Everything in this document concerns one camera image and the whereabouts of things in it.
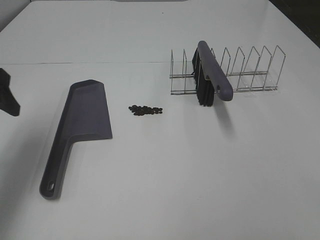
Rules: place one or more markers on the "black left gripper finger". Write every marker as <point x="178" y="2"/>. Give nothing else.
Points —
<point x="8" y="103"/>

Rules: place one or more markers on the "grey plastic dustpan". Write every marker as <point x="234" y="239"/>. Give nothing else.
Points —
<point x="85" y="117"/>

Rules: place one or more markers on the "pile of coffee beans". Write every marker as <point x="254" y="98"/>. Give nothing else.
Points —
<point x="139" y="110"/>

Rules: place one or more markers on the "grey hand brush black bristles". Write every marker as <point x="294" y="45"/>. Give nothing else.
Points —
<point x="209" y="77"/>

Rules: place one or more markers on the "chrome wire dish rack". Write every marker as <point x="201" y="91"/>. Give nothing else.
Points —
<point x="258" y="70"/>

